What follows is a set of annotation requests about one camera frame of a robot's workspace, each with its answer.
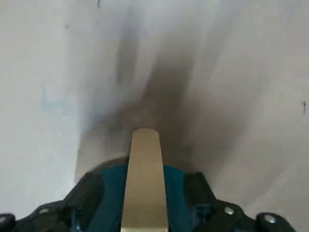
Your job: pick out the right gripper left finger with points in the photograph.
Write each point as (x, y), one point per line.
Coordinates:
(79, 193)

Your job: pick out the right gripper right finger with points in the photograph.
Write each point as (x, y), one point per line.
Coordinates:
(202, 193)

